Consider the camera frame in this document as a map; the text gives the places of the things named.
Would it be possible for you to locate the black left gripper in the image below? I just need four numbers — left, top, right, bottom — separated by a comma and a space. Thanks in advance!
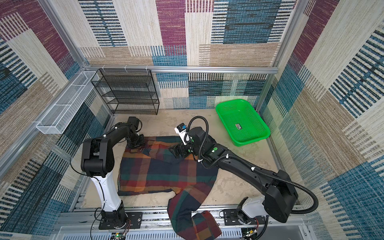
127, 134, 146, 150

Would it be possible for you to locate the plaid long sleeve shirt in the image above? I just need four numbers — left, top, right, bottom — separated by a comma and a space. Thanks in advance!
118, 136, 222, 240

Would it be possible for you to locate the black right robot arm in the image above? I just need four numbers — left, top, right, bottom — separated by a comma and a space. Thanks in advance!
170, 124, 298, 225

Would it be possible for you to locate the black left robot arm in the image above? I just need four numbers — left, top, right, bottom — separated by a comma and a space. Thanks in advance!
81, 117, 145, 230

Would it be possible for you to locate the green plastic basket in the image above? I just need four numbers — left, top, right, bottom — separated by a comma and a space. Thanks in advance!
216, 99, 271, 147

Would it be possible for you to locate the aluminium back crossbar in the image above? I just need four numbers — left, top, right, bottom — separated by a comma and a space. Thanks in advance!
85, 65, 278, 75

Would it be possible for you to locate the black wire mesh shelf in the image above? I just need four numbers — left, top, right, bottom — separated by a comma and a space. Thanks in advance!
91, 69, 160, 115

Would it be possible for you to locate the white wire mesh tray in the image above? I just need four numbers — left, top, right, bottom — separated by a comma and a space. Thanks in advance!
36, 71, 96, 135

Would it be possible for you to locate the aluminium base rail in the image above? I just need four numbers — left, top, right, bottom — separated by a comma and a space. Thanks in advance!
50, 205, 316, 240

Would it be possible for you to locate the black corrugated cable conduit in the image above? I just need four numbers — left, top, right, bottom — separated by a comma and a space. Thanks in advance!
185, 115, 319, 215

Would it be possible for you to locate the aluminium frame post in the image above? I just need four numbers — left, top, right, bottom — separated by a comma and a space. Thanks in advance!
254, 1, 309, 113

